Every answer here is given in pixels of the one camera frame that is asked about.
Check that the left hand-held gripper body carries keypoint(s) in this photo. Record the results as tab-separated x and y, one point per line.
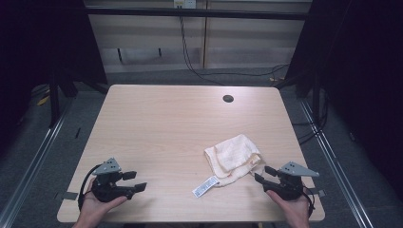
106	190

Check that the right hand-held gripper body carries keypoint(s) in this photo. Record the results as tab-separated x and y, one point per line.
286	186

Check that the white cloth towel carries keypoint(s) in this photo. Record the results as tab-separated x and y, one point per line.
233	158

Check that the person's left hand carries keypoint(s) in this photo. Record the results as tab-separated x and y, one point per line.
95	207

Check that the person's right hand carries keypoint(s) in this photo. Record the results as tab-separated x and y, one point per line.
293	209

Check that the grey tape strip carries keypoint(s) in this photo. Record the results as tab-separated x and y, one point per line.
318	192
68	196

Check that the small black floor piece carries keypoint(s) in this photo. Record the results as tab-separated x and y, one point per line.
77	133

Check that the black metal stand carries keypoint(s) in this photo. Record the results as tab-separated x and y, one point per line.
54	101

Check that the yellow object on floor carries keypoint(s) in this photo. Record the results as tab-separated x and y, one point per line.
43	100

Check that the dark curtain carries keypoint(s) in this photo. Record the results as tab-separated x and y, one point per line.
358	63
44	41

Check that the metal floor rail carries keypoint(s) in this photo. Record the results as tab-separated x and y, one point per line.
34	158
335	164

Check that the black horizontal frame bar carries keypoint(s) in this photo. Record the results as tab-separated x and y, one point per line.
196	13

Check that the white wall outlet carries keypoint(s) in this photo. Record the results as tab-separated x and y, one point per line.
185	3

